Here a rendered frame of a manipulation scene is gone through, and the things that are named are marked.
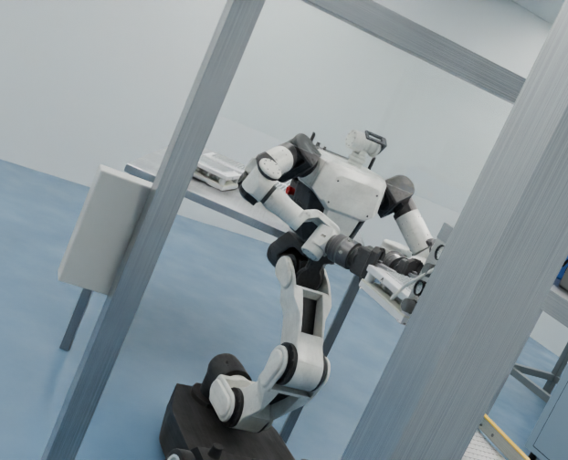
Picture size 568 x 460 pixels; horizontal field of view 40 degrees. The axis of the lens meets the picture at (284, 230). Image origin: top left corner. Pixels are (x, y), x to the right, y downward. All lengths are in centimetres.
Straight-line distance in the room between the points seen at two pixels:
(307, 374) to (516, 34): 573
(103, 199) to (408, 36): 73
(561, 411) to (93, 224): 347
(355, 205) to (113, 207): 116
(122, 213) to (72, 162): 466
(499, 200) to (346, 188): 204
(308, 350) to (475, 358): 202
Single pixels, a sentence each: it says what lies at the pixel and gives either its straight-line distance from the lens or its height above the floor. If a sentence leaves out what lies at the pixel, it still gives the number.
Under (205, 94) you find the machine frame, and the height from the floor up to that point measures 133.
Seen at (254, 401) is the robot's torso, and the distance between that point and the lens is 274.
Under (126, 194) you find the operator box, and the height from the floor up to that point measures 107.
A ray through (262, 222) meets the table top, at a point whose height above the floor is 86.
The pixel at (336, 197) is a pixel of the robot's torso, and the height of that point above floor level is 113.
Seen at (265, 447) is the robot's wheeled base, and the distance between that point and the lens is 296.
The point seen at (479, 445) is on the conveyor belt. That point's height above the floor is 83.
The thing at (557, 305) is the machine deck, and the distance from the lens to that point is 147.
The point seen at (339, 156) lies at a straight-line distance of 175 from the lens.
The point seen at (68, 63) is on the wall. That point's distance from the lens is 616.
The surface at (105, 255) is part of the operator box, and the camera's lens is 170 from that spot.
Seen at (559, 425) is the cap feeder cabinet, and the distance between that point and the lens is 469.
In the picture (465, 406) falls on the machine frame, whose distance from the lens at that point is 60.
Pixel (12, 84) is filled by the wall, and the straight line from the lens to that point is 614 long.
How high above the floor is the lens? 143
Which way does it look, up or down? 10 degrees down
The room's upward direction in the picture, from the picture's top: 24 degrees clockwise
